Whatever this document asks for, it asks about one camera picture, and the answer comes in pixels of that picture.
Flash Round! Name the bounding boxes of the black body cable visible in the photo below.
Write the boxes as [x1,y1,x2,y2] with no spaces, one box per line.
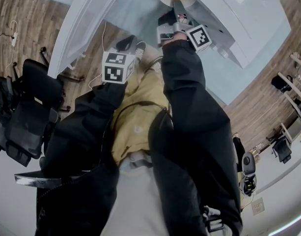
[110,101,174,137]

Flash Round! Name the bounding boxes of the person's black white sneaker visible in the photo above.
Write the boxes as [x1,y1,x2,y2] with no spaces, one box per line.
[135,41,147,61]

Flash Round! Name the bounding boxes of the black bag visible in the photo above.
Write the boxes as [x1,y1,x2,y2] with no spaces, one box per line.
[271,74,293,93]

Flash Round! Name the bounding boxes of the person's grey top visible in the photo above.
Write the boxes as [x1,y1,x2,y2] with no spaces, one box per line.
[101,161,173,236]

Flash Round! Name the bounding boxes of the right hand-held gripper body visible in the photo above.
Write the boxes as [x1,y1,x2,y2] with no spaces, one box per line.
[156,23,213,53]

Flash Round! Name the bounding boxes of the white strap with buckle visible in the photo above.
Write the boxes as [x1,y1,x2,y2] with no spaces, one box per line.
[201,205,229,235]

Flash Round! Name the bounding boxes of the beige socket plate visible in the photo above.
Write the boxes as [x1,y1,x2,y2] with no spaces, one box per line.
[251,197,266,215]

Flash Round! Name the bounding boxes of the person's right forearm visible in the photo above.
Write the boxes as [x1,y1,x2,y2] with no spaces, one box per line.
[150,32,233,177]

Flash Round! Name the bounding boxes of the person's black jacket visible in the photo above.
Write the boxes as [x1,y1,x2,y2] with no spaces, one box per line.
[14,37,243,236]

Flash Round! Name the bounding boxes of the person's yellow trousers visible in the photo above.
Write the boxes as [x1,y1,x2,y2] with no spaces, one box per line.
[110,54,170,166]

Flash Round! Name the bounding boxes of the person's left forearm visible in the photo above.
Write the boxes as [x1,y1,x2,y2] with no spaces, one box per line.
[52,81,128,172]

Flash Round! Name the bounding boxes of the white power adapter with cable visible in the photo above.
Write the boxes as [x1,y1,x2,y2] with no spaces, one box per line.
[9,20,20,47]

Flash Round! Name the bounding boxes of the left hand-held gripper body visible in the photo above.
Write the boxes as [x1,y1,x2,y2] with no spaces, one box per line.
[102,48,136,85]

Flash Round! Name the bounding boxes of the light blue table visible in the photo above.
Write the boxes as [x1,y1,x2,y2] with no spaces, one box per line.
[39,0,292,106]

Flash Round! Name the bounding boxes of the white microwave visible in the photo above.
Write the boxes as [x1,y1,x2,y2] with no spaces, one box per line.
[47,0,254,81]

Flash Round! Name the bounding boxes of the thin white cable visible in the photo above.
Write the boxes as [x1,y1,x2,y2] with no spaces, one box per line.
[88,20,107,89]

